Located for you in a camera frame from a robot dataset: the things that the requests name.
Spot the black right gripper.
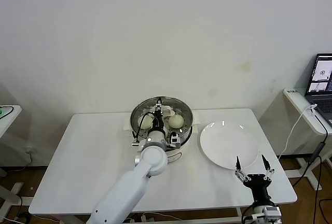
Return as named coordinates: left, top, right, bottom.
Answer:
left=234, top=154, right=275, bottom=204

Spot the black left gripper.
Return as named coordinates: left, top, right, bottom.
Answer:
left=152, top=99, right=167, bottom=132

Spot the white steamed baozi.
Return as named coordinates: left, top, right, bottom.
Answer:
left=137, top=116, right=154, bottom=130
left=168, top=115, right=185, bottom=129

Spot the perforated steel steamer basket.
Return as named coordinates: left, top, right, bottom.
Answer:
left=130, top=95, right=194, bottom=150

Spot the white round plate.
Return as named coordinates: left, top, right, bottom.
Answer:
left=199, top=120, right=260, bottom=170

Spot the cream electric cooking pot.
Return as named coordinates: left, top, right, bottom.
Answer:
left=123, top=112, right=202, bottom=167

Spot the white side table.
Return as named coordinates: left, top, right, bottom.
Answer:
left=282, top=88, right=332, bottom=191
left=0, top=104, right=23, bottom=209

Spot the dark grey open laptop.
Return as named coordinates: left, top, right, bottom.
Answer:
left=305, top=53, right=332, bottom=128

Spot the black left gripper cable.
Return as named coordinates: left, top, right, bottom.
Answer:
left=131, top=114, right=156, bottom=147

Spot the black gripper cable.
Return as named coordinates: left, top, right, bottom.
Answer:
left=241, top=203, right=259, bottom=224
left=131, top=114, right=156, bottom=147

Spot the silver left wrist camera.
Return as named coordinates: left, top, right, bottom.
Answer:
left=168, top=133, right=182, bottom=149

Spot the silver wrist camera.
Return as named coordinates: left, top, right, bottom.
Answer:
left=168, top=133, right=182, bottom=149
left=261, top=207, right=282, bottom=222

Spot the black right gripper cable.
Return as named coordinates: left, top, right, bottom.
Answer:
left=241, top=203, right=259, bottom=224

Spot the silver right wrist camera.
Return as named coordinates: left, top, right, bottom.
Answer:
left=261, top=207, right=282, bottom=222

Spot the white charger cable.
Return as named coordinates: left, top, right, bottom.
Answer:
left=278, top=104, right=319, bottom=160

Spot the black cable with adapter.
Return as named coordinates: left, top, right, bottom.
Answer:
left=290, top=114, right=329, bottom=193

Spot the white table frame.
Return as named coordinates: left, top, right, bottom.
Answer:
left=124, top=207, right=251, bottom=224

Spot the black hanging floor cable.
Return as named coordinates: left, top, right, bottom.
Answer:
left=312, top=156, right=332, bottom=224

